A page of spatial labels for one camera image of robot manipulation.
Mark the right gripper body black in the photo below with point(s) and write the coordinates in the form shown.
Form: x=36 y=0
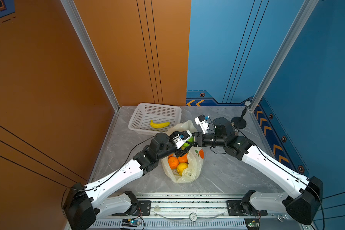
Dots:
x=209 y=140

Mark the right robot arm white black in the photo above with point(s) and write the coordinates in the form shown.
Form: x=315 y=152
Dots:
x=301 y=197

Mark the white perforated plastic basket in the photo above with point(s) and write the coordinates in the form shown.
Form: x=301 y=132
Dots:
x=145 y=112

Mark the aluminium corner post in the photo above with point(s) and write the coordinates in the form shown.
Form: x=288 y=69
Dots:
x=294 y=31
x=81 y=31

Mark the black round-base lamp stand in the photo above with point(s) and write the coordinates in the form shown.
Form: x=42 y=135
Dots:
x=240 y=122

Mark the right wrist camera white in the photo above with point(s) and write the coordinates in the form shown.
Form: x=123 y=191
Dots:
x=202 y=121

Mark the yellowish translucent plastic bag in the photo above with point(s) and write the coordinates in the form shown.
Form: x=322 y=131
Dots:
x=195 y=164

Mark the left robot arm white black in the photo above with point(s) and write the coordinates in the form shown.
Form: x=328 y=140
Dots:
x=84 y=204

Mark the orange fruit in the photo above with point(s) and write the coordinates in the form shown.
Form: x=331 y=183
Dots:
x=183 y=159
x=173 y=162

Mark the left aluminium corner post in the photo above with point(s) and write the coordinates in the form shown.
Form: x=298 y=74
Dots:
x=81 y=31

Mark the yellow banana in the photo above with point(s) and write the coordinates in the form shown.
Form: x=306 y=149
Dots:
x=159 y=125

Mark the yellow lemon fruit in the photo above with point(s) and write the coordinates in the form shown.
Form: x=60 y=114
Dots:
x=181 y=167

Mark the left green circuit board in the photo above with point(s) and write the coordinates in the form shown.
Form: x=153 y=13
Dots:
x=132 y=224

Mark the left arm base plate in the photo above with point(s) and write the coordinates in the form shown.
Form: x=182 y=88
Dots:
x=142 y=208

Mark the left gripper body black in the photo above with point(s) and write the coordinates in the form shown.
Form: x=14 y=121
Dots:
x=178 y=152

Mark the right aluminium corner post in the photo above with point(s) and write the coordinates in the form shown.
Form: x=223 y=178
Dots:
x=294 y=31

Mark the green apple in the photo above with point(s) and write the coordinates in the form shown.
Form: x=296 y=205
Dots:
x=188 y=143

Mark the right circuit board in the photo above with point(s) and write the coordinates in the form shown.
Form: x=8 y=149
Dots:
x=252 y=224

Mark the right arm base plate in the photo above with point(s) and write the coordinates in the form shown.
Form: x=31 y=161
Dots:
x=239 y=208

